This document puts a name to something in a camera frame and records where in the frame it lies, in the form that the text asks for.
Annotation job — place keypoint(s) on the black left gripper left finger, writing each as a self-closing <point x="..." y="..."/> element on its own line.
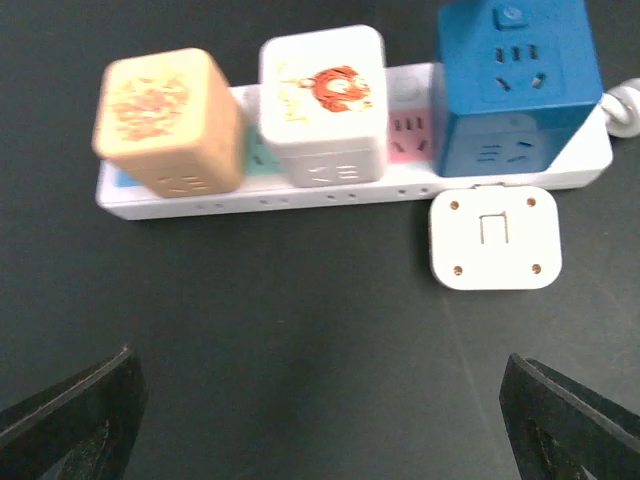
<point x="86" y="425"/>

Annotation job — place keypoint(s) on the white plug adapter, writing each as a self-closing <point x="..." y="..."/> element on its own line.
<point x="495" y="238"/>

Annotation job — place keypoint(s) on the white tiger cube socket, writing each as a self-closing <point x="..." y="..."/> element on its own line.
<point x="323" y="105"/>

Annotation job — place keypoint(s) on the blue cube socket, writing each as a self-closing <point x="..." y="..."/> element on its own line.
<point x="512" y="82"/>

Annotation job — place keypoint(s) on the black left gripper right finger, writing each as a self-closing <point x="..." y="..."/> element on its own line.
<point x="561" y="429"/>

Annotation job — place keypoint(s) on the beige dragon cube socket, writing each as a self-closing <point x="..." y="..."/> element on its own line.
<point x="170" y="121"/>

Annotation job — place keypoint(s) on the white power strip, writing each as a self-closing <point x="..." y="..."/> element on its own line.
<point x="582" y="161"/>

